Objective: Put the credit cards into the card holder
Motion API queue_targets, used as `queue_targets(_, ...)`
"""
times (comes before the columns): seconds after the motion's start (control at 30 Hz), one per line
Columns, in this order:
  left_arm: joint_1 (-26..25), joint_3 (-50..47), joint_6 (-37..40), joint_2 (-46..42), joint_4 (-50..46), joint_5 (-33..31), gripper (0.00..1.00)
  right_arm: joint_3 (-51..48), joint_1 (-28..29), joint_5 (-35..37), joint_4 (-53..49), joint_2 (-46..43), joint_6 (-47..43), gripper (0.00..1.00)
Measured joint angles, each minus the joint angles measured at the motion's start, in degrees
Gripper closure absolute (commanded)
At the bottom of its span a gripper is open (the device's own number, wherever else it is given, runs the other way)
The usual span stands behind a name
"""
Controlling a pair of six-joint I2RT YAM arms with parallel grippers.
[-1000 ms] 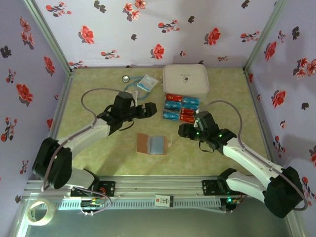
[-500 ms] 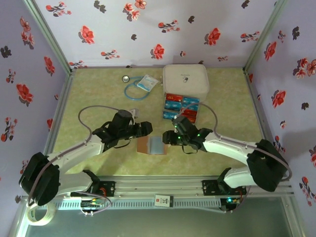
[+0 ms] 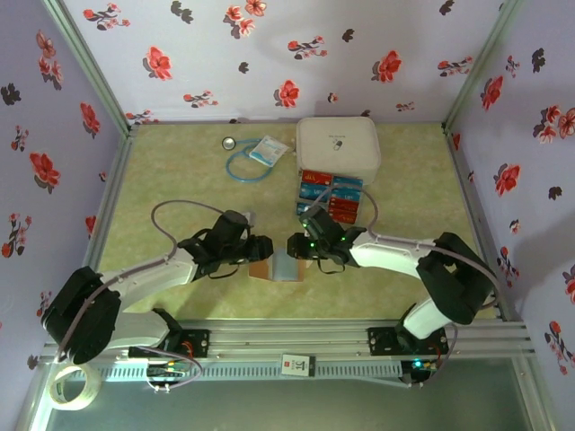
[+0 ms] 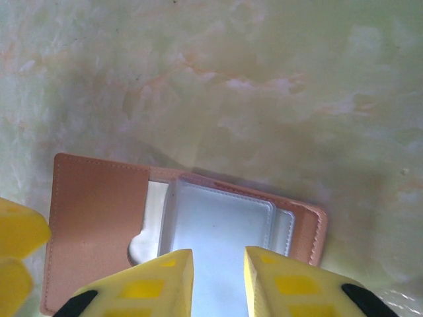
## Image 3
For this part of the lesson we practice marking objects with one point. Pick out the blue credit card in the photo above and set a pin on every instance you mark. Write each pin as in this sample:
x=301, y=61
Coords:
x=346, y=196
x=303, y=207
x=313, y=191

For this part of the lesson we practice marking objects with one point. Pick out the group of red/blue packets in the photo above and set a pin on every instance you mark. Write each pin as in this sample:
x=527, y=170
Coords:
x=330, y=197

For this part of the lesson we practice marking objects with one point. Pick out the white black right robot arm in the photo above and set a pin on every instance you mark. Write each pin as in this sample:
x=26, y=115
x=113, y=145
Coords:
x=391, y=256

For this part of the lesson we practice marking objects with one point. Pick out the white blue sealed packet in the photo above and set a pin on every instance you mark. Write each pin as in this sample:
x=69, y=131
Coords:
x=267, y=150

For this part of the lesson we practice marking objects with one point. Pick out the white plastic storage box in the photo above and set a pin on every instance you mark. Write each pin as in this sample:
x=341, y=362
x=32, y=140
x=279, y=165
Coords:
x=337, y=143

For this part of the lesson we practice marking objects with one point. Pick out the blue stethoscope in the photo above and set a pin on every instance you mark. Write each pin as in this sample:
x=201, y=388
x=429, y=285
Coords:
x=229, y=143

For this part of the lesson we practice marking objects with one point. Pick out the white red label tag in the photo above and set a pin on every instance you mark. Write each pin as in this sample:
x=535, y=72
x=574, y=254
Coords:
x=297, y=364

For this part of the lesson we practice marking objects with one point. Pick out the clear tape roll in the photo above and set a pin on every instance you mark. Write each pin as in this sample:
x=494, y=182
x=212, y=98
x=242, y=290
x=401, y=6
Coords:
x=94, y=387

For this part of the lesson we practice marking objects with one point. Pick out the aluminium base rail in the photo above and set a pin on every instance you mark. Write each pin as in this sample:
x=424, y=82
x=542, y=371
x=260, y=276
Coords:
x=287, y=339

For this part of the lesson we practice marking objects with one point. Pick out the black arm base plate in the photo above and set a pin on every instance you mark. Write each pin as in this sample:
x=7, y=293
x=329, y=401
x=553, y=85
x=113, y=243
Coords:
x=195, y=343
x=382, y=343

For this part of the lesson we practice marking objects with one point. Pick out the aluminium side rail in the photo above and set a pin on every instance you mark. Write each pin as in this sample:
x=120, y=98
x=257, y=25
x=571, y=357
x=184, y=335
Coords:
x=476, y=215
x=112, y=188

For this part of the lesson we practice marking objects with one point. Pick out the aluminium frame post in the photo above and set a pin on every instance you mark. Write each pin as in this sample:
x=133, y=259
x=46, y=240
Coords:
x=85, y=63
x=483, y=67

